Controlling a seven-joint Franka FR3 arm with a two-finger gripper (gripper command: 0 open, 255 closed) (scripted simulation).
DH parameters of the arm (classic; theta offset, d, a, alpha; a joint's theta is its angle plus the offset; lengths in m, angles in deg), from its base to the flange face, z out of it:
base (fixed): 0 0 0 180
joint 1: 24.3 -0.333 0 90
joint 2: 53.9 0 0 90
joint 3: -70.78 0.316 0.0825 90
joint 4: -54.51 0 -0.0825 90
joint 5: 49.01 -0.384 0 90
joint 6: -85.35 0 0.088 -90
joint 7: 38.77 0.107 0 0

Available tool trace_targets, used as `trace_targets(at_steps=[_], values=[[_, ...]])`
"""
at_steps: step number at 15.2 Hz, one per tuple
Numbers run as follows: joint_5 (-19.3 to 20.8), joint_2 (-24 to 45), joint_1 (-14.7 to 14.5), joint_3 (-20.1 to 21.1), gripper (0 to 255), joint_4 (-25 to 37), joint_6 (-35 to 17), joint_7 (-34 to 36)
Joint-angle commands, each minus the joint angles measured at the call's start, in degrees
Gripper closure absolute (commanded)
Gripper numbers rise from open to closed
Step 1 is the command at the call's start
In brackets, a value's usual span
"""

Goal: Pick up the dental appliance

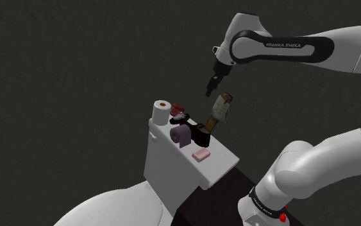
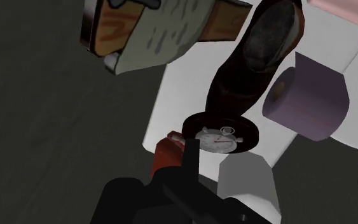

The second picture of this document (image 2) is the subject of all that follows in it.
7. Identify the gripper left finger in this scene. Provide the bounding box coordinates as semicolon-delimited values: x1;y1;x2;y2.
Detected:
90;139;273;224

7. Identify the red bottle with white cap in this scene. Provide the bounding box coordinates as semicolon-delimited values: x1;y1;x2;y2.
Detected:
150;130;186;178

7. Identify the white stopwatch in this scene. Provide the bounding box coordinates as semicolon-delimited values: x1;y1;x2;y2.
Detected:
194;125;244;154

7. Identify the purple toilet paper roll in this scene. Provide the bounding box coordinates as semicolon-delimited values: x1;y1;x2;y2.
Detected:
261;52;350;142

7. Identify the black round plate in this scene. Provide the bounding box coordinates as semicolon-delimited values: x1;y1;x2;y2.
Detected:
181;111;259;155

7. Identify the dark brown vase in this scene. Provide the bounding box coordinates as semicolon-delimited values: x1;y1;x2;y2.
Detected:
204;0;306;118

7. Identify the pink block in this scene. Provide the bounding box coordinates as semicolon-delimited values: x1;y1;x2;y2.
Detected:
306;0;358;28

